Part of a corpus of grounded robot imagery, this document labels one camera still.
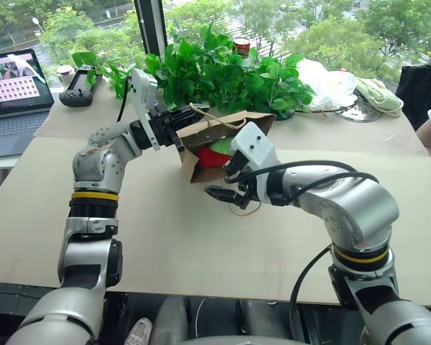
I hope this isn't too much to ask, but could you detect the green and cream cloth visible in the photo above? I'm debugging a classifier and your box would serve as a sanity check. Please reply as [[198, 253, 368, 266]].
[[354, 76, 405, 117]]

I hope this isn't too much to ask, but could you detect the round clear glass lid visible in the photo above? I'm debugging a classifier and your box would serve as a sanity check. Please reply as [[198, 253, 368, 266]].
[[331, 96, 386, 124]]

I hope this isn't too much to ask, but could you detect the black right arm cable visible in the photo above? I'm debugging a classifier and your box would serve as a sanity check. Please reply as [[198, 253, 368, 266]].
[[232, 160, 379, 204]]

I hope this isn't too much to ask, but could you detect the red plush toy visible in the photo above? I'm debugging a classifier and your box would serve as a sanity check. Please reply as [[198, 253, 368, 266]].
[[195, 144, 235, 170]]

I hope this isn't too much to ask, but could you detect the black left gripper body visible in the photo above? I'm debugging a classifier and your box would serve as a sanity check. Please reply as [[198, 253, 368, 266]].
[[149, 105, 177, 147]]

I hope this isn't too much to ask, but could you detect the thin white cable ring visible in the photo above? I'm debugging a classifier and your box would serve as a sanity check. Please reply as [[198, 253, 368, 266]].
[[195, 297, 238, 339]]

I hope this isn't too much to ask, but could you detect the red and white can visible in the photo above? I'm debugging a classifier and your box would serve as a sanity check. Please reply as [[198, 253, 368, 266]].
[[233, 37, 251, 59]]

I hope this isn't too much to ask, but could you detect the black window pillar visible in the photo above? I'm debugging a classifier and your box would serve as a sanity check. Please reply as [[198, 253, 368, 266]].
[[133, 0, 170, 61]]

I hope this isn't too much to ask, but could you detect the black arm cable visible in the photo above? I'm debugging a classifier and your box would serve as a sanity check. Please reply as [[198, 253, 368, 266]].
[[116, 76, 133, 123], [232, 160, 379, 204]]

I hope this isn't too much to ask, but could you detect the grey laptop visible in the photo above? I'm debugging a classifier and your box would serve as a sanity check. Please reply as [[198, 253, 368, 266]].
[[0, 47, 55, 160]]

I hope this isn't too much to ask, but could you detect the white plastic bag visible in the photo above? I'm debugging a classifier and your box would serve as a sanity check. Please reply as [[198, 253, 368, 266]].
[[295, 57, 358, 113]]

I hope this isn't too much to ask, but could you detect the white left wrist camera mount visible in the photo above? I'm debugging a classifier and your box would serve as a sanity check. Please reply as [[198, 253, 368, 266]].
[[130, 68, 162, 151]]

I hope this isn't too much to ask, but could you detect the green plush toy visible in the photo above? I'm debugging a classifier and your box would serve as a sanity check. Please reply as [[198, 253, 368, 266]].
[[208, 137, 235, 156]]

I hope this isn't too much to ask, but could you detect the silver robot torso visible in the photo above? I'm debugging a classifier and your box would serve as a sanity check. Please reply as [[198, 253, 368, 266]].
[[178, 333, 364, 345]]

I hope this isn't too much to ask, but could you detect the white paper strip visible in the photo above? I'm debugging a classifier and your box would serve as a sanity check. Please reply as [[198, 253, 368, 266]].
[[6, 53, 46, 84]]

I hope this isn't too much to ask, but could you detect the black handheld controller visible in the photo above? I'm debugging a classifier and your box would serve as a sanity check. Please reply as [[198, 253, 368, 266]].
[[58, 68, 103, 108]]

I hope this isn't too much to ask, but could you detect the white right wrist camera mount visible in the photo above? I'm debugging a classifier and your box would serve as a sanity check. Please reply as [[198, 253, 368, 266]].
[[230, 121, 279, 174]]

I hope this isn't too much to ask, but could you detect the thin black cable loop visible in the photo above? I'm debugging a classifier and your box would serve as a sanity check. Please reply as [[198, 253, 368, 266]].
[[288, 244, 333, 342]]

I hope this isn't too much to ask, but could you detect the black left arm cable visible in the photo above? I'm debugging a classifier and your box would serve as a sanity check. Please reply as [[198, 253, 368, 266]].
[[116, 76, 133, 123]]

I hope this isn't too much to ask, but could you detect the brown paper bag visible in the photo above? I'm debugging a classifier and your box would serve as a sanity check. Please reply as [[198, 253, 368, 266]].
[[175, 102, 277, 218]]

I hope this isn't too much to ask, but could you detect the white paper cup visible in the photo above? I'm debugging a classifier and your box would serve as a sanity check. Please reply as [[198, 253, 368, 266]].
[[55, 65, 75, 93]]

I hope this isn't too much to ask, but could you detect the white sneaker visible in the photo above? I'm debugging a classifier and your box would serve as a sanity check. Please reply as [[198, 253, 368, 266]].
[[124, 316, 154, 345]]

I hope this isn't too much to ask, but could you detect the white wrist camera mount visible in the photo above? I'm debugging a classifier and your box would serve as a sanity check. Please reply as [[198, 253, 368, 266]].
[[130, 68, 162, 151], [230, 121, 279, 174]]

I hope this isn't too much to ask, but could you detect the beige cardboard table sheet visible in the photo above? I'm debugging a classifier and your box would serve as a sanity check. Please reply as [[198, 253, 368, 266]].
[[33, 77, 429, 157], [0, 135, 431, 308]]

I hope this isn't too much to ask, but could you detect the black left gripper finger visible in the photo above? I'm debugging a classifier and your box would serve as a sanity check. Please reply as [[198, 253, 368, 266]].
[[165, 126, 186, 152], [170, 103, 211, 131]]

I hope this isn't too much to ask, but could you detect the green leafy potted plant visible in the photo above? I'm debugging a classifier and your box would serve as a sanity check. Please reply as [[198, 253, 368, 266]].
[[70, 22, 316, 122]]

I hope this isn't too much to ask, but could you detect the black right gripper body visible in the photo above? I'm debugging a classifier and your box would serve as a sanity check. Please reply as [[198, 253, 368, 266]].
[[223, 150, 264, 205]]

